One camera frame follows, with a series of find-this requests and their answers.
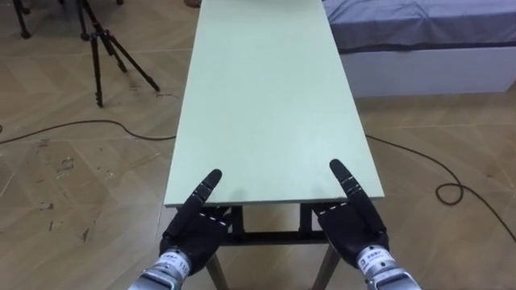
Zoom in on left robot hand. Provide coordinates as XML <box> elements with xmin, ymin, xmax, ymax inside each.
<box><xmin>159</xmin><ymin>168</ymin><xmax>231</xmax><ymax>277</ymax></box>

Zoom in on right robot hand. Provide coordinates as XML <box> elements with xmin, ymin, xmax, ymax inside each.
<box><xmin>312</xmin><ymin>158</ymin><xmax>391</xmax><ymax>270</ymax></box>

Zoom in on pale green desk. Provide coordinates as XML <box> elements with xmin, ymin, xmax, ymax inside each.
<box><xmin>164</xmin><ymin>0</ymin><xmax>385</xmax><ymax>290</ymax></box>

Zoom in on grey bed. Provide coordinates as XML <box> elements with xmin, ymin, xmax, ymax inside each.
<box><xmin>322</xmin><ymin>0</ymin><xmax>516</xmax><ymax>99</ymax></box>

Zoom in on black stand legs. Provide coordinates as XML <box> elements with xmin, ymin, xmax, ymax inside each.
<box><xmin>11</xmin><ymin>0</ymin><xmax>33</xmax><ymax>40</ymax></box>

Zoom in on black floor cable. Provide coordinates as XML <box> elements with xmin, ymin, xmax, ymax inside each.
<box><xmin>0</xmin><ymin>118</ymin><xmax>516</xmax><ymax>244</ymax></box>

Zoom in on black camera tripod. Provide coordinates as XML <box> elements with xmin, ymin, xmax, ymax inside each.
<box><xmin>75</xmin><ymin>0</ymin><xmax>161</xmax><ymax>109</ymax></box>

